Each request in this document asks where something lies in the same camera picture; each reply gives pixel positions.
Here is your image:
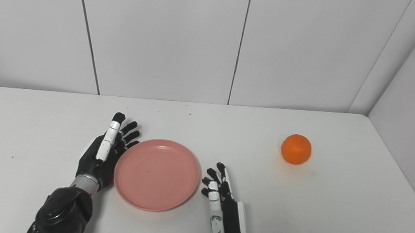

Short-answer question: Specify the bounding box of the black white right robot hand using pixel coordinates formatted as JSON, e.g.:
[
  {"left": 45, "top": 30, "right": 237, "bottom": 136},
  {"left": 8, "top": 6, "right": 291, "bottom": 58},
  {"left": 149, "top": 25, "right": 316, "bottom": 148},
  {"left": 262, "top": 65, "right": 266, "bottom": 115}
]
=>
[{"left": 196, "top": 160, "right": 256, "bottom": 233}]

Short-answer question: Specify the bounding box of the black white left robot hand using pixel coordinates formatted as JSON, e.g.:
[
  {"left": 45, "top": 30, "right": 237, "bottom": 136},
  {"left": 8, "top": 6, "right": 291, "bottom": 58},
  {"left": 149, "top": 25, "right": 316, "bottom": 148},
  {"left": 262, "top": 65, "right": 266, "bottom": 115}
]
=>
[{"left": 75, "top": 108, "right": 143, "bottom": 195}]

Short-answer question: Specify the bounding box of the pink round plate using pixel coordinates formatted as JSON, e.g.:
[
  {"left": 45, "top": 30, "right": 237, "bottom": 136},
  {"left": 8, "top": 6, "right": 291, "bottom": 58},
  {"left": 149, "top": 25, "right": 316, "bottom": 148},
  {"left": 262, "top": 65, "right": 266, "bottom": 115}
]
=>
[{"left": 110, "top": 134, "right": 204, "bottom": 217}]

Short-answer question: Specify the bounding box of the orange fruit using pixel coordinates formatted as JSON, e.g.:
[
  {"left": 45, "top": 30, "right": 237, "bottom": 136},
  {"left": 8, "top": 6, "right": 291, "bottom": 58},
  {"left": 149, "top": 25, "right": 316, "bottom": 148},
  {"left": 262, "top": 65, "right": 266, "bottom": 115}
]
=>
[{"left": 279, "top": 133, "right": 313, "bottom": 167}]

